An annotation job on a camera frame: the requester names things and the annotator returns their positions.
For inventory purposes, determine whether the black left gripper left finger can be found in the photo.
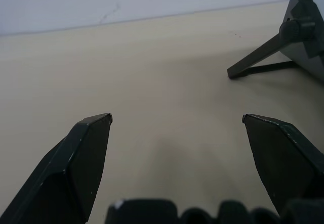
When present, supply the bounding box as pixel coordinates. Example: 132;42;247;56
0;113;113;224

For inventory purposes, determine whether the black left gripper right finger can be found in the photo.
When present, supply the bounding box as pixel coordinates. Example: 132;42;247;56
242;113;324;216

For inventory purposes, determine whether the black-framed whiteboard with stand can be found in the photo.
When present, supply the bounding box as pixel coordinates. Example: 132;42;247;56
226;0;324;83

